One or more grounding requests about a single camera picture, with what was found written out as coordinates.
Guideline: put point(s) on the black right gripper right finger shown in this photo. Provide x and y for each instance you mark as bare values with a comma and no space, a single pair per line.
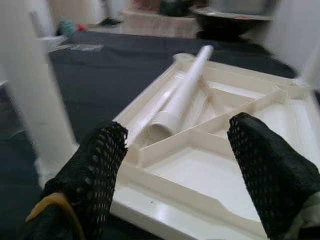
275,175

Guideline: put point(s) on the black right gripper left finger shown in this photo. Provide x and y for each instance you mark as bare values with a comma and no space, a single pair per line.
90,175

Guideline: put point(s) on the white plastic table top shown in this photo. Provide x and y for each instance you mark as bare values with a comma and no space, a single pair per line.
200,175

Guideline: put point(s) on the tan rubber band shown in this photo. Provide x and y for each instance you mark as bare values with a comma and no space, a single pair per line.
50,200

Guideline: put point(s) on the black tablecloth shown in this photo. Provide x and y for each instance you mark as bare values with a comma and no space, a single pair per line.
100,82

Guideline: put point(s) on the clear plastic hardware bag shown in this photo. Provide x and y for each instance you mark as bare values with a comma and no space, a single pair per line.
86,47

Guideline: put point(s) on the crumpled clear plastic bag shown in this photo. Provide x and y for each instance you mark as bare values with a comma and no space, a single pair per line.
53,42

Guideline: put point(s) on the red cloth item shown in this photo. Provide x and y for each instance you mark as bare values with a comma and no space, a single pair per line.
80,27

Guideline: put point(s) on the teal cloth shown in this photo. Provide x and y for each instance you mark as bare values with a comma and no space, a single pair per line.
67,27

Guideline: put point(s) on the black stand base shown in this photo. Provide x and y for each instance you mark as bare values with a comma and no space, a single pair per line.
108,22

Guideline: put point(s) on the large black bowl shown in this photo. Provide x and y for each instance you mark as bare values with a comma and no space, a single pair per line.
225,27

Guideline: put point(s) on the black bag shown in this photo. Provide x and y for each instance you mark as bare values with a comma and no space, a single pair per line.
175,7

